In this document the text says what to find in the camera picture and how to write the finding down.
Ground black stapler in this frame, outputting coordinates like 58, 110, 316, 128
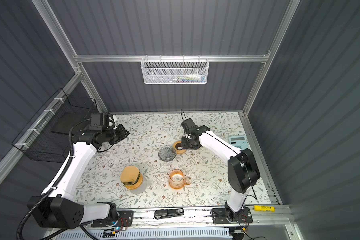
154, 208, 184, 220

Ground grey glass dripper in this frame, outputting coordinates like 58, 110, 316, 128
158, 146, 177, 162

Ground orange glass pitcher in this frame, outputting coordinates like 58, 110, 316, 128
168, 169, 191, 190

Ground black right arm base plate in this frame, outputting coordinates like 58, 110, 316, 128
210, 208, 253, 225

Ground black wire basket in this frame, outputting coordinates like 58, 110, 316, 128
12, 89, 98, 163

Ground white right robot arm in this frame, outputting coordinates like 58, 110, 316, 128
181, 118, 261, 223

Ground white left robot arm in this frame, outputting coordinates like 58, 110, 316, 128
27, 113, 130, 229

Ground green glass dripper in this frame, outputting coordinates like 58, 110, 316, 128
123, 173, 143, 186

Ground light blue calculator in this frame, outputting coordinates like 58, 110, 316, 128
229, 135, 250, 150

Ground yellow tube on rail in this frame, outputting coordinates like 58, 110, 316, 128
253, 205, 276, 212

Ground white wire basket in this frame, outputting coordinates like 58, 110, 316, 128
141, 58, 210, 85

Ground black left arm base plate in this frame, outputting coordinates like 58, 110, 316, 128
91, 211, 134, 228

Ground pens in white basket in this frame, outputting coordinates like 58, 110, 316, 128
163, 74, 207, 84

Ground black corrugated cable conduit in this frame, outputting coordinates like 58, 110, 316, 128
15, 119, 92, 240

